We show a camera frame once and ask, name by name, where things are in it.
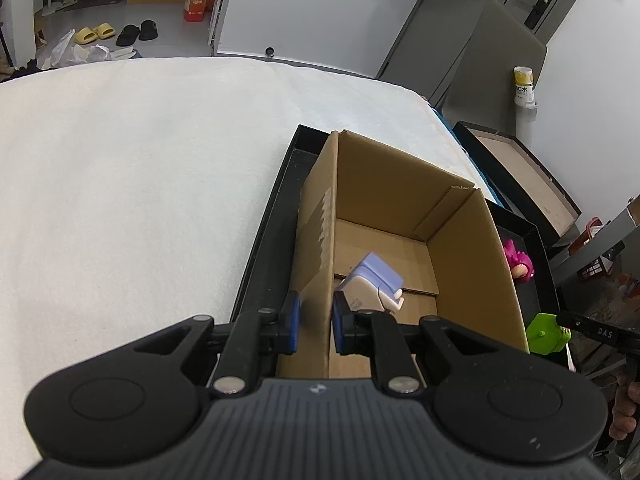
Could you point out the yellow and white bottle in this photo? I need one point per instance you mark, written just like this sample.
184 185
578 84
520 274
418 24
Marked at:
524 85

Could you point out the person's right hand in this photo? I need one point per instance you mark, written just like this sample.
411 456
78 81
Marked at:
626 415

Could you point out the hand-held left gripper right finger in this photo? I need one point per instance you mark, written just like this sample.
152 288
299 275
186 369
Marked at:
340 326

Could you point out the green plug charger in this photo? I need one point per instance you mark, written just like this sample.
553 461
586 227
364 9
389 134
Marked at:
546 335

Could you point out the grey table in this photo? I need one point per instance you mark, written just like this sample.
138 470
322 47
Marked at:
600 245

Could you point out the black shallow tray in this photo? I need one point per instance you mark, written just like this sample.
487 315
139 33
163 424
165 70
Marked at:
280 210

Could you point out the grey door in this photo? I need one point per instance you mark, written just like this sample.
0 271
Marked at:
425 25

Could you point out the yellow slipper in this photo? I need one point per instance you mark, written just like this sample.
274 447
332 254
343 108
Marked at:
85 36
105 30

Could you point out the pink cartoon figurine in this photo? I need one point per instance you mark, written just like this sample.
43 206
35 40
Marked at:
519 260

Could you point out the brown cardboard box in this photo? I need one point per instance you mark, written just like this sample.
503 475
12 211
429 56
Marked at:
380 200

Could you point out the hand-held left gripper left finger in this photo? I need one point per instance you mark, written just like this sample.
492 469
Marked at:
294 321

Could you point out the grey leaning board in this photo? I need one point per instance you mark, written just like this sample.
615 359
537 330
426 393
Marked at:
495 60

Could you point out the black lid with brown inside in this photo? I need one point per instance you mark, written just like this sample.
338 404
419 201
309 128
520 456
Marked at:
525 180

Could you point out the white plastic bags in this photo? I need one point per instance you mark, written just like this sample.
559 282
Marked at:
80 50

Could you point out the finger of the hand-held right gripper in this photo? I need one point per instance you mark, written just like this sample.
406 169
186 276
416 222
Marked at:
590 329

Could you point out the purple plug charger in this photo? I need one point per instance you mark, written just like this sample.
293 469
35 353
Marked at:
367 280

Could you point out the black slipper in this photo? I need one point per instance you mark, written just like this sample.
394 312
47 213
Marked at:
149 30
128 35

